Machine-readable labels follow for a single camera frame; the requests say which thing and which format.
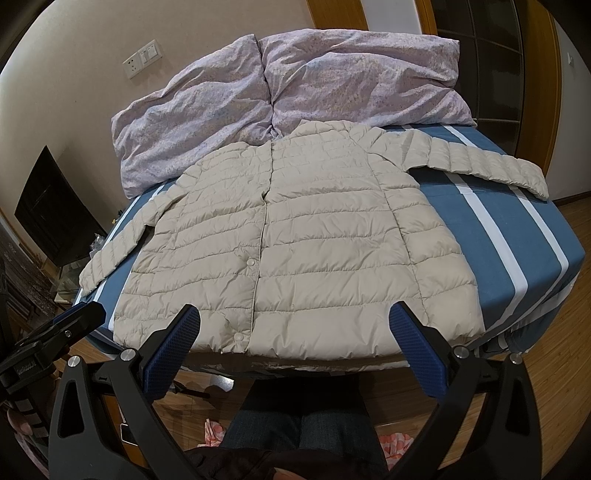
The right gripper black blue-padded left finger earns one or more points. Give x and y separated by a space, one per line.
83 442

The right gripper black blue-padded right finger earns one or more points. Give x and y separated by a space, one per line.
506 441

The beige quilted down jacket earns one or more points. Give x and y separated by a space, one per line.
296 250

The pink patterned slipper right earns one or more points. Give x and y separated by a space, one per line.
394 446

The pink patterned slipper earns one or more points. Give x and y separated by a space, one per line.
214 434
394 446

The pink patterned slipper left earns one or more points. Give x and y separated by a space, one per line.
214 434

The black flat television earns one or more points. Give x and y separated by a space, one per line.
53 215

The blue white striped bedsheet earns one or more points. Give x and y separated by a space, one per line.
523 254

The dark trousers legs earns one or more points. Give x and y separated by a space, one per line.
306 426

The dark wooden shelf cabinet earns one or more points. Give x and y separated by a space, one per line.
491 65

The lilac floral duvet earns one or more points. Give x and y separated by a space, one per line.
254 90

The white wall socket panel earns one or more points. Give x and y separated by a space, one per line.
141 59

